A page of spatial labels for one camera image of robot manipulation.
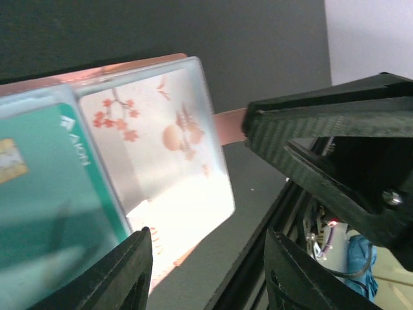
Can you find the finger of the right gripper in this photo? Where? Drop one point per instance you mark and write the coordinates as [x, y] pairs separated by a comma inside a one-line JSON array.
[[350, 147]]

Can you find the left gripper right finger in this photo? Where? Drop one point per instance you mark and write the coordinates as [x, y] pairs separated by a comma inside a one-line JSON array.
[[296, 281]]

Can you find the pink leather card holder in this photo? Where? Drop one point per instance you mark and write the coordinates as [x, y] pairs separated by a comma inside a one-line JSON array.
[[172, 240]]

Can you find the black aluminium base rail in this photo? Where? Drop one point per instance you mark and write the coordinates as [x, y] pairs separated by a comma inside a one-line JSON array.
[[244, 285]]

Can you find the pagoda card in sleeve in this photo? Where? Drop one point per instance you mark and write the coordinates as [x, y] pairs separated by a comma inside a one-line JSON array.
[[156, 139]]

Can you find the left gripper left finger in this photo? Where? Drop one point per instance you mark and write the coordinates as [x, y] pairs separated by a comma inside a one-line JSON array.
[[120, 280]]

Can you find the teal chip credit card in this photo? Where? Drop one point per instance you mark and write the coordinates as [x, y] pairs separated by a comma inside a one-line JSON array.
[[57, 207]]

